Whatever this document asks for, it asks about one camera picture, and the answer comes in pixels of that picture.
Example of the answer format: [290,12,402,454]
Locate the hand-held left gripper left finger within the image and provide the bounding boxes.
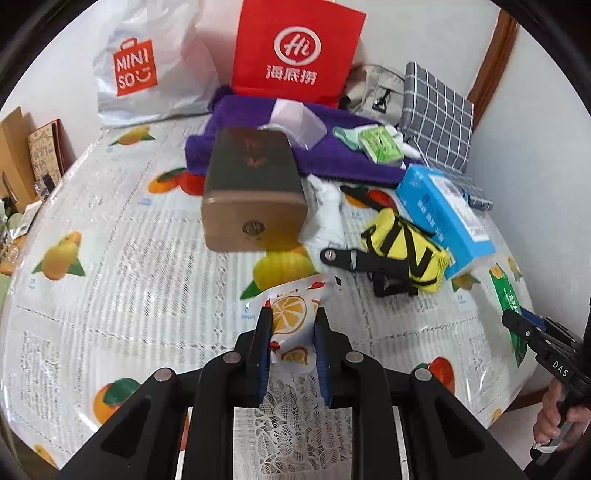
[58,305,278,480]

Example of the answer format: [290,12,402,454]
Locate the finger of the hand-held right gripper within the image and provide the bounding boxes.
[501,310,546,358]
[522,308,550,333]

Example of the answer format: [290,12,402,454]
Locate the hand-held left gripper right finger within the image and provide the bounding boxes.
[314,308,527,480]

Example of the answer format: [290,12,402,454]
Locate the green packet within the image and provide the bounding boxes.
[489,264,529,367]

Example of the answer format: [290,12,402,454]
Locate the orange print snack packet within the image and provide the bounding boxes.
[254,273,341,370]

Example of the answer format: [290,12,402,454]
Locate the yellow pouch with black straps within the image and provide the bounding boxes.
[320,208,452,298]

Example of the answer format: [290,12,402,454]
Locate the green tissue pack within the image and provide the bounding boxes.
[359,127,404,164]

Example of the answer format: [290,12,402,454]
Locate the mint green cloth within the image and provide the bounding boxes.
[332,126,370,151]

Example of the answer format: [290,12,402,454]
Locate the person's right hand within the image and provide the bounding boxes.
[533,383,591,455]

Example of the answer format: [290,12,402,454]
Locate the blue tissue box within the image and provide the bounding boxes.
[394,165,497,280]

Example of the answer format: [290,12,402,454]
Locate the fruit print tablecloth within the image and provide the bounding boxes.
[0,115,536,480]

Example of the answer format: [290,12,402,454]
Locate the white crumpled cloth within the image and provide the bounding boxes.
[298,175,347,245]

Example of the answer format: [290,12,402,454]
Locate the brown gold box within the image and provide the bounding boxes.
[201,128,309,254]

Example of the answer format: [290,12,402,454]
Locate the purple towel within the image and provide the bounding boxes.
[185,85,409,188]

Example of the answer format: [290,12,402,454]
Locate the clear plastic bag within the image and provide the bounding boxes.
[259,99,328,151]

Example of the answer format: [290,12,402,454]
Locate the beige fabric bag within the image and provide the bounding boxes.
[344,65,407,121]

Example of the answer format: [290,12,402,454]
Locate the red paper bag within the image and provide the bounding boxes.
[231,0,368,109]

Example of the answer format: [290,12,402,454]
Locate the white plastic shopping bag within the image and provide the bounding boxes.
[92,0,221,129]

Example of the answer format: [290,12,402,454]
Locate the brown cardboard items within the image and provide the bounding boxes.
[0,107,35,208]

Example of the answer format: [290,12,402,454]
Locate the brown wooden door frame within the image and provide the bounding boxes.
[466,9,520,134]

